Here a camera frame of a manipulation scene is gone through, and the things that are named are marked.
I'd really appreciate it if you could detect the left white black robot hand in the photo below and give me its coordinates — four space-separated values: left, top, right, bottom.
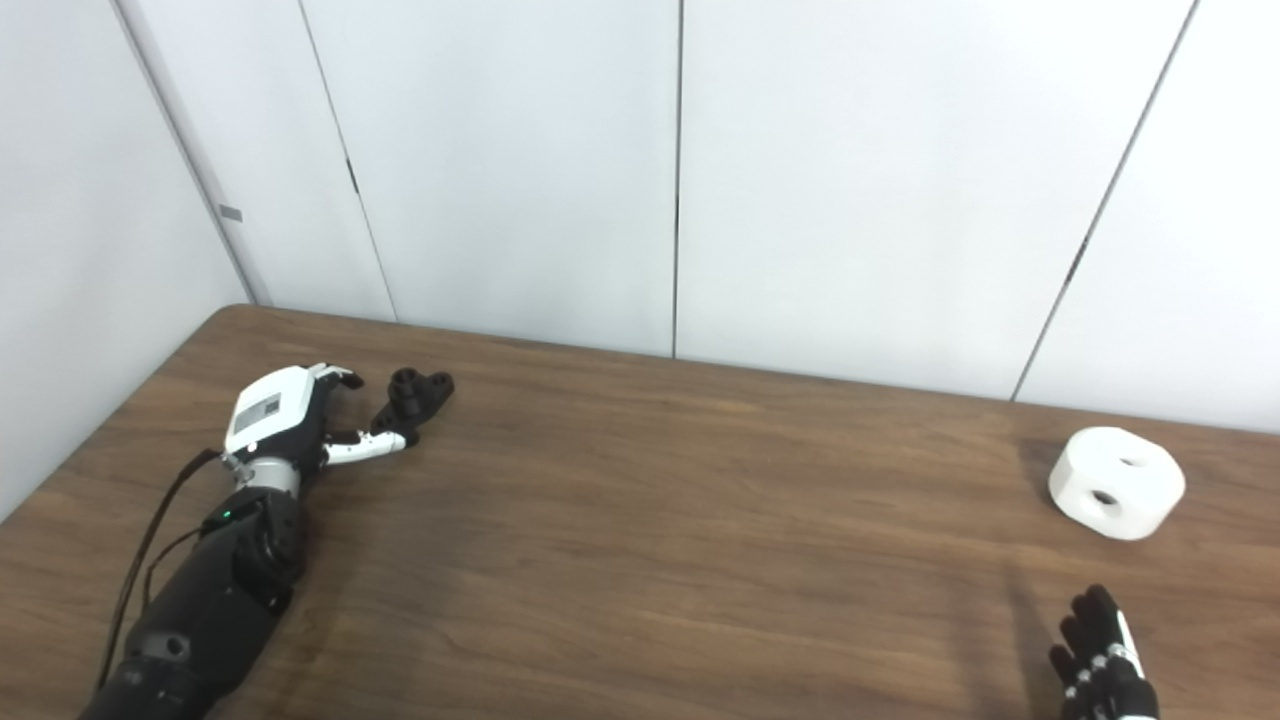
222 363 409 471

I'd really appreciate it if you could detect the round white plastic piece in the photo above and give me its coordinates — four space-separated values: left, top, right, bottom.
1048 427 1187 542

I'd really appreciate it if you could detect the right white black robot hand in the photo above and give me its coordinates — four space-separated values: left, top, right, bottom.
1048 585 1161 720

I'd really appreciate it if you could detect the black plastic holder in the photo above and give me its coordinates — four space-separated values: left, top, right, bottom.
370 368 456 448

